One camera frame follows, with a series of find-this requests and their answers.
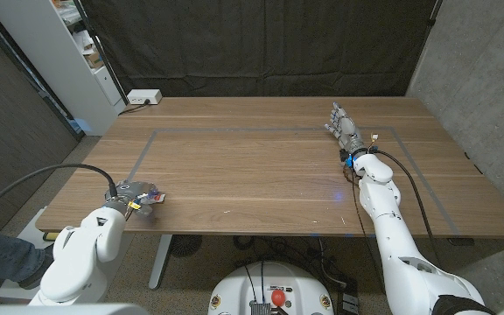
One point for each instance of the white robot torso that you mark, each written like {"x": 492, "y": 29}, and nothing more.
{"x": 269, "y": 280}

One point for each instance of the black floor power box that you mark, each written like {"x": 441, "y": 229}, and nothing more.
{"x": 348, "y": 302}

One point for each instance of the grey tape rectangle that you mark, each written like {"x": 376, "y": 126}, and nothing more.
{"x": 269, "y": 129}

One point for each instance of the black stand pole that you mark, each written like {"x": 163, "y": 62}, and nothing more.
{"x": 433, "y": 13}
{"x": 103, "y": 57}

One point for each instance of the white power strip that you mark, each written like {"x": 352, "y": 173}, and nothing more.
{"x": 143, "y": 96}

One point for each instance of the black fabric curtain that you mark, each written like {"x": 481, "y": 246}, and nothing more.
{"x": 261, "y": 44}

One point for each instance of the round black floor fan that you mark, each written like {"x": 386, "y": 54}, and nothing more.
{"x": 186, "y": 245}

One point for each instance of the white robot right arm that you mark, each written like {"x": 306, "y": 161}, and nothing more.
{"x": 398, "y": 245}

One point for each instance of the white floor board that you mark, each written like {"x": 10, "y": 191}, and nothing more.
{"x": 31, "y": 232}

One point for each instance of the white shelf cabinet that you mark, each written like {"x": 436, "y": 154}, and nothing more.
{"x": 59, "y": 65}

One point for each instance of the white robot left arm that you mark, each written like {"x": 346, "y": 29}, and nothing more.
{"x": 81, "y": 258}

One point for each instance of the white toothpaste tube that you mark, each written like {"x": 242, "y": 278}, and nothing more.
{"x": 159, "y": 198}

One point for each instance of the small cardboard box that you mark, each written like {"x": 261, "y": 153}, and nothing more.
{"x": 93, "y": 59}

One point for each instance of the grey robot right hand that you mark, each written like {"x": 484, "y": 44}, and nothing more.
{"x": 347, "y": 131}

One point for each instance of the grey finned metal box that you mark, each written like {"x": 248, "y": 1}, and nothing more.
{"x": 261, "y": 309}

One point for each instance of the dark brown shoe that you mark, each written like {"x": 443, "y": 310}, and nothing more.
{"x": 37, "y": 273}

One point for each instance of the red emergency stop button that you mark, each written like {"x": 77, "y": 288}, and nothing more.
{"x": 278, "y": 297}

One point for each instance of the yellow floor object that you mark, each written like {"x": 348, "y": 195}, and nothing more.
{"x": 51, "y": 236}

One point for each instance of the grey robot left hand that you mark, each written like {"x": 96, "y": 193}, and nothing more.
{"x": 131, "y": 194}

